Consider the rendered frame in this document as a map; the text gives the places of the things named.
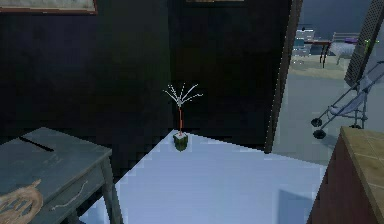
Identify dark lattice panel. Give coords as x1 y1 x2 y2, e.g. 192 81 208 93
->
343 0 384 88

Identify black pen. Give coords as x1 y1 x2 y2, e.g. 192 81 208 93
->
18 135 55 153

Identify potted plant with white fronds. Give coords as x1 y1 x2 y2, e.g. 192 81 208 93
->
162 82 204 153

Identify dark wooden door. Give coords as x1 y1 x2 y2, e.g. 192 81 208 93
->
264 0 304 155

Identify framed wall picture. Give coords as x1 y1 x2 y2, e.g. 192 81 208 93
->
0 0 98 15

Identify grey wooden table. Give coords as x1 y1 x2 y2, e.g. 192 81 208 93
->
0 126 124 224

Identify tan wicker basket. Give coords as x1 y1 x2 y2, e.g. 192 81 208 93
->
0 178 44 224

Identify dark red table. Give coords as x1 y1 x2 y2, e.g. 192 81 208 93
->
303 39 332 69

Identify pale blue shelf unit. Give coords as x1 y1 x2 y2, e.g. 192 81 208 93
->
292 29 316 58

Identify grey baby stroller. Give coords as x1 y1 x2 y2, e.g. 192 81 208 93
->
310 60 384 140

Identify brown cabinet with tan top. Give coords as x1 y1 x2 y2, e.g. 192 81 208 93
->
306 125 384 224

